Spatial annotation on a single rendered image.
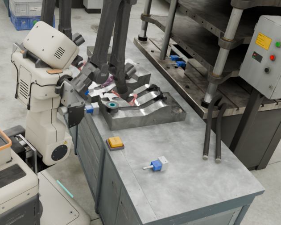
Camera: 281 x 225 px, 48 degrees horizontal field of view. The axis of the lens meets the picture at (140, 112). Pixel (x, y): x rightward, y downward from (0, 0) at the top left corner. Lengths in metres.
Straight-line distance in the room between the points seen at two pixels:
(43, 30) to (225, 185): 1.15
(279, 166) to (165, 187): 1.97
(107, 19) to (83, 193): 1.53
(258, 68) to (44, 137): 1.29
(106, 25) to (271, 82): 1.04
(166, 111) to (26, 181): 0.89
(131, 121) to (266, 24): 0.96
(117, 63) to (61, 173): 1.40
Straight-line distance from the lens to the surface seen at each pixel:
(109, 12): 1.36
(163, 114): 1.90
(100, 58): 1.41
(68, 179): 2.62
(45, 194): 2.16
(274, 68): 1.94
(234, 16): 2.00
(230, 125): 2.46
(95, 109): 1.91
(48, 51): 1.43
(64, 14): 1.77
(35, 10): 5.19
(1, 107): 3.42
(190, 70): 2.56
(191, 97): 2.32
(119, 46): 1.47
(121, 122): 1.80
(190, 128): 1.97
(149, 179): 1.57
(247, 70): 2.09
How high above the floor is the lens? 1.92
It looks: 34 degrees down
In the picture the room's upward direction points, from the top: 11 degrees clockwise
